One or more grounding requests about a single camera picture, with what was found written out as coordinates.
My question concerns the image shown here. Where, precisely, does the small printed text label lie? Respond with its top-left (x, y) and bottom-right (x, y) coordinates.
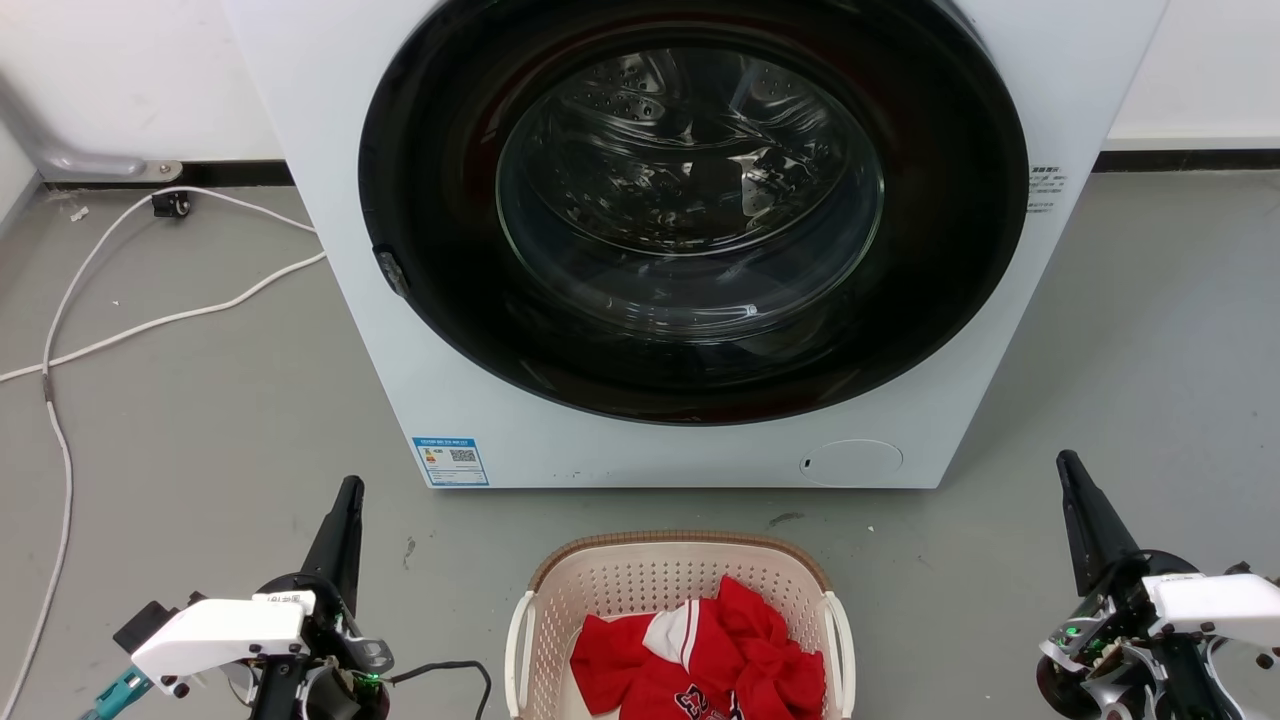
top-left (1027, 166), bottom-right (1067, 214)

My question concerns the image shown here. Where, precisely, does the blue energy label sticker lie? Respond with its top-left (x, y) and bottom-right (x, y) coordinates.
top-left (412, 436), bottom-right (491, 488)

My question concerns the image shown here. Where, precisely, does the thin white cable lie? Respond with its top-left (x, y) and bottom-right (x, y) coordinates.
top-left (0, 186), bottom-right (319, 720)

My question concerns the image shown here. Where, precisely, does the grey wall pipe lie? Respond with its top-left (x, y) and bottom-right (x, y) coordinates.
top-left (0, 70), bottom-right (184, 183)

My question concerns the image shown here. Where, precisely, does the thick white power cable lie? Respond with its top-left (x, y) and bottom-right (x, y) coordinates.
top-left (0, 252), bottom-right (328, 385)

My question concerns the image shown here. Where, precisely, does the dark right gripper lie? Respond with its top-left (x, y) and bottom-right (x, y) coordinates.
top-left (1035, 451), bottom-right (1263, 720)

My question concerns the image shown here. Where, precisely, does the round black glass washer door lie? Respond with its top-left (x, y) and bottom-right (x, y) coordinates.
top-left (357, 0), bottom-right (1031, 426)

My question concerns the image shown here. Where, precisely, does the round white filter cover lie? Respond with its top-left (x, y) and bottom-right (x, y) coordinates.
top-left (800, 440), bottom-right (904, 488)

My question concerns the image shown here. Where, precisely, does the thin black left gripper cable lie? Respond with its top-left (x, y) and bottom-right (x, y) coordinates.
top-left (388, 659), bottom-right (494, 720)

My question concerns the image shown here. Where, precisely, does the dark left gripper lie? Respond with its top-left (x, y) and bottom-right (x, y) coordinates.
top-left (250, 477), bottom-right (394, 720)

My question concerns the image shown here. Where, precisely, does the red and white garment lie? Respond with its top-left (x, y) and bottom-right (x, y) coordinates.
top-left (570, 575), bottom-right (827, 720)

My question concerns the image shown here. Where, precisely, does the teal connector plug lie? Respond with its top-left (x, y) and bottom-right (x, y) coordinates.
top-left (82, 668), bottom-right (153, 720)

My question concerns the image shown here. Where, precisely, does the cream plastic laundry basket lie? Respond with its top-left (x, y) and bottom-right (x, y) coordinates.
top-left (505, 530), bottom-right (857, 720)

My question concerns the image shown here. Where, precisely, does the white front-load washing machine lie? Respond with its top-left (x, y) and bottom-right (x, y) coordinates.
top-left (222, 0), bottom-right (1169, 491)

